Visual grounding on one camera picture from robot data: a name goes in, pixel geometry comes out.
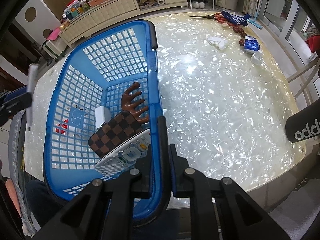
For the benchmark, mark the brown antler-shaped comb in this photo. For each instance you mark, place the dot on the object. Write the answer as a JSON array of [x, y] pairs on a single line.
[[130, 103]]

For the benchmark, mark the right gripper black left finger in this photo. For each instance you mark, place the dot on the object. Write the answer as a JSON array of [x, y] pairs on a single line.
[[103, 209]]

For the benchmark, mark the blue plastic mesh basket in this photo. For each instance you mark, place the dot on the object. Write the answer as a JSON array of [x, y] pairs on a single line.
[[96, 73]]

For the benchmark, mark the red handled scissors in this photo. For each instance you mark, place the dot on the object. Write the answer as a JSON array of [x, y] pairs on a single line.
[[218, 16]]

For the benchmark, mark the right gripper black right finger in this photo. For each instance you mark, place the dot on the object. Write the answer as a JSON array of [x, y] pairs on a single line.
[[219, 209]]

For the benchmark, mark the blue tissue packet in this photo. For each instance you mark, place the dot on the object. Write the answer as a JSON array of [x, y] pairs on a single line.
[[251, 45]]

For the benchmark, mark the white small cup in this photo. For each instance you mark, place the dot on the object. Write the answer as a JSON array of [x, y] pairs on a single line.
[[256, 57]]

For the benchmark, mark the white remote control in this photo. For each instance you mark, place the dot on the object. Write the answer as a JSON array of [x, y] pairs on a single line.
[[124, 157]]

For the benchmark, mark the blue striped cloth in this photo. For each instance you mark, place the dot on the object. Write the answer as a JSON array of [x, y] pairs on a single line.
[[235, 19]]

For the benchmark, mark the black adidas sleeve cylinder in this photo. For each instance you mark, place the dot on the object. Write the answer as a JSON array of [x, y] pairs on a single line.
[[304, 124]]

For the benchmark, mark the white power bank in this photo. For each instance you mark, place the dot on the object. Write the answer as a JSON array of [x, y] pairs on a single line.
[[32, 80]]

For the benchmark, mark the cream tv cabinet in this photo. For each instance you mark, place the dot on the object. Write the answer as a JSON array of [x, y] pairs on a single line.
[[109, 13]]

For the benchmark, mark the white crumpled tissue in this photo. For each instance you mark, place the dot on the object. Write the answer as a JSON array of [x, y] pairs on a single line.
[[218, 42]]

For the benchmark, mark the paper towel roll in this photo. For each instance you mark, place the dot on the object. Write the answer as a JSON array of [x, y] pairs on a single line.
[[160, 2]]

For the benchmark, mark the white charger adapter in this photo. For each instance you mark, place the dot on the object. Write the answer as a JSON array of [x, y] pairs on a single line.
[[102, 116]]

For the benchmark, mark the brown checkered wallet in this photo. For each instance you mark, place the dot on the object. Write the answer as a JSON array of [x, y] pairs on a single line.
[[112, 134]]

